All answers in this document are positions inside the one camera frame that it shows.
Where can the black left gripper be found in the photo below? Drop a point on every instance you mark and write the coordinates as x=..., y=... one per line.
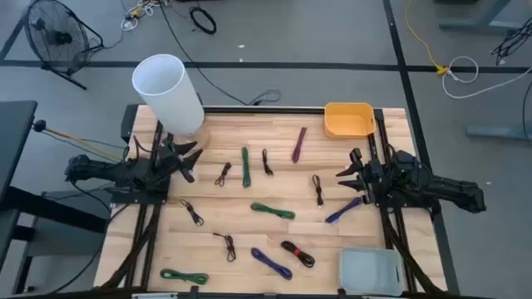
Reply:
x=188, y=174

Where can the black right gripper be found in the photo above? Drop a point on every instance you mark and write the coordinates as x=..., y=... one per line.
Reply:
x=356, y=157

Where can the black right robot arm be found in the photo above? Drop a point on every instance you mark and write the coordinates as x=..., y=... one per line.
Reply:
x=453, y=193

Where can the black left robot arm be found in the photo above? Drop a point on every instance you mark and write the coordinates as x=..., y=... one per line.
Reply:
x=104, y=172

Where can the yellow plastic bin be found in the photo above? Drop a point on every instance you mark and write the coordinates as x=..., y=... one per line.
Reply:
x=349, y=120

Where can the white lamp with wooden base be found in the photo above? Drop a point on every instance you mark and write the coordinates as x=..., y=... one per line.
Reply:
x=166, y=95

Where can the black corner panel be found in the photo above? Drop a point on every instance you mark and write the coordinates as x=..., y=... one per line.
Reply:
x=129, y=122

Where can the grey plastic bin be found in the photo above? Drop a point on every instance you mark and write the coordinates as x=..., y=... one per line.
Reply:
x=370, y=272

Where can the grey desk foot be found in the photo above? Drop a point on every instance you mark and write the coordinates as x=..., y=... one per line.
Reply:
x=498, y=132

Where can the black desk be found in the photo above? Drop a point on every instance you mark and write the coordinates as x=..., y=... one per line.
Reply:
x=14, y=137

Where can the black floor fan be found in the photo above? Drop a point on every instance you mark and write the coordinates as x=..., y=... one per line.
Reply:
x=58, y=38

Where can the grey desk leg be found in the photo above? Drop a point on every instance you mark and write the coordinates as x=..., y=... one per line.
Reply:
x=478, y=25

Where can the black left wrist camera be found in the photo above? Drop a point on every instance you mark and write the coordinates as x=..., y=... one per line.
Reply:
x=168, y=155

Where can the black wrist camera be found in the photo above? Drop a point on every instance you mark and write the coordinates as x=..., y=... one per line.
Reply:
x=373, y=171
x=168, y=155

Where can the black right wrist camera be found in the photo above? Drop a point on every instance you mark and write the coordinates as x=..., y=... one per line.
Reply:
x=373, y=171

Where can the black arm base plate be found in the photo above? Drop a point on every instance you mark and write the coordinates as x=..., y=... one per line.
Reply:
x=124, y=195
x=399, y=204

